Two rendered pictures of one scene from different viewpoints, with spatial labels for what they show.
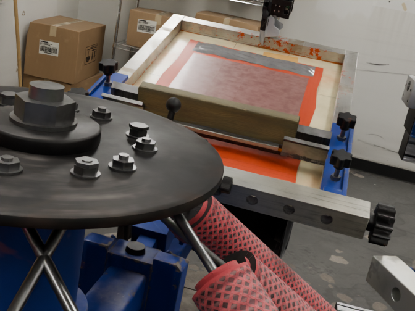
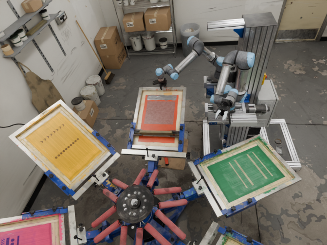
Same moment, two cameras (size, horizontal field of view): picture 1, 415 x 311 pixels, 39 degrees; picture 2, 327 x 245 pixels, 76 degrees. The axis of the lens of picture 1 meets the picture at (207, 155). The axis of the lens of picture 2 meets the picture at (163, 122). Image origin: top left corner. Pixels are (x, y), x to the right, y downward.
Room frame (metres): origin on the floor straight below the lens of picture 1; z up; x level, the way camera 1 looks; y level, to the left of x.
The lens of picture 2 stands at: (-0.15, -0.29, 2.92)
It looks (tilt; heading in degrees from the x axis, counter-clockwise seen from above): 49 degrees down; 8
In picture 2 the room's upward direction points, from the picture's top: 11 degrees counter-clockwise
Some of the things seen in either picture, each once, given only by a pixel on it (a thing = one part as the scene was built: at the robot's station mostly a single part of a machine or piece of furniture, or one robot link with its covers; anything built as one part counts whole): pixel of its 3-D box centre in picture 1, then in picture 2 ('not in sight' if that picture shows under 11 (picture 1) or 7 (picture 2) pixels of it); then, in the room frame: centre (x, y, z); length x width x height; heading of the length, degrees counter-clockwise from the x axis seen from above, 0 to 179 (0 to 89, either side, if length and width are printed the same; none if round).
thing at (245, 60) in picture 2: not in sight; (241, 78); (1.40, -0.87, 1.63); 0.15 x 0.12 x 0.55; 59
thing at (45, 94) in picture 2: not in sight; (41, 90); (2.35, 1.80, 1.06); 0.53 x 0.07 x 1.05; 171
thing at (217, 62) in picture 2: not in sight; (220, 63); (1.97, -0.81, 1.42); 0.13 x 0.12 x 0.14; 27
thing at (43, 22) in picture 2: not in sight; (36, 27); (2.89, 1.66, 1.77); 0.41 x 0.10 x 0.03; 167
